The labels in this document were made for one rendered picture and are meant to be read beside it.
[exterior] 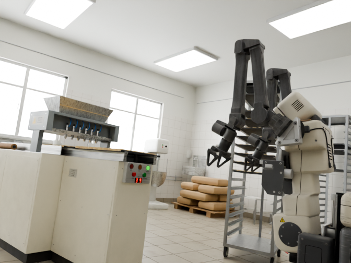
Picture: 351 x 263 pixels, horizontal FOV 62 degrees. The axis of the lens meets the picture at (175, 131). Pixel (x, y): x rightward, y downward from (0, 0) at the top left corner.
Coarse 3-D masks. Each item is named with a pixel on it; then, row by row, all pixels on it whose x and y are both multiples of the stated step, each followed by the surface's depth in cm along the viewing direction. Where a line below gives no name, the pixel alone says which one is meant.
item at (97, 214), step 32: (64, 160) 237; (96, 160) 210; (64, 192) 229; (96, 192) 204; (128, 192) 201; (64, 224) 222; (96, 224) 198; (128, 224) 201; (64, 256) 216; (96, 256) 193; (128, 256) 201
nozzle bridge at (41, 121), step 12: (36, 120) 239; (48, 120) 227; (60, 120) 244; (72, 120) 253; (84, 120) 252; (36, 132) 236; (48, 132) 248; (60, 132) 239; (72, 132) 247; (84, 132) 262; (108, 132) 282; (36, 144) 232; (108, 144) 285
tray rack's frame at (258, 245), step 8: (248, 80) 303; (240, 208) 345; (240, 216) 344; (240, 224) 342; (240, 232) 341; (232, 240) 304; (240, 240) 308; (248, 240) 312; (256, 240) 316; (264, 240) 320; (240, 248) 280; (248, 248) 276; (256, 248) 279; (264, 248) 283
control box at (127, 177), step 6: (126, 162) 196; (132, 162) 200; (126, 168) 196; (144, 168) 208; (150, 168) 213; (126, 174) 195; (138, 174) 204; (126, 180) 195; (132, 180) 199; (138, 180) 204; (144, 180) 208
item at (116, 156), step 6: (66, 150) 240; (72, 150) 234; (78, 150) 228; (84, 150) 223; (90, 150) 218; (96, 150) 214; (78, 156) 227; (84, 156) 222; (90, 156) 217; (96, 156) 213; (102, 156) 208; (108, 156) 204; (114, 156) 199; (120, 156) 196; (126, 156) 195
